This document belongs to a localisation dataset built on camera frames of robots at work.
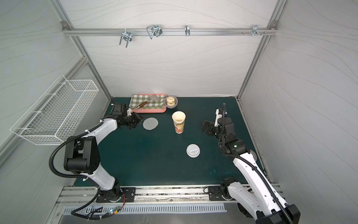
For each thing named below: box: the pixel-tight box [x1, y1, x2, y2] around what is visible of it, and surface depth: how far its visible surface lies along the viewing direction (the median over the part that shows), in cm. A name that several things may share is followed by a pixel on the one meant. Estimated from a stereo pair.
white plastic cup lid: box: [185, 143, 201, 159], surface depth 90 cm
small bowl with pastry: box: [164, 95, 179, 109], surface depth 113 cm
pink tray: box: [129, 93, 168, 113], surface depth 113 cm
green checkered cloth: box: [129, 94, 167, 110], surface depth 117 cm
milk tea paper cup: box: [171, 110, 186, 135], surface depth 91 cm
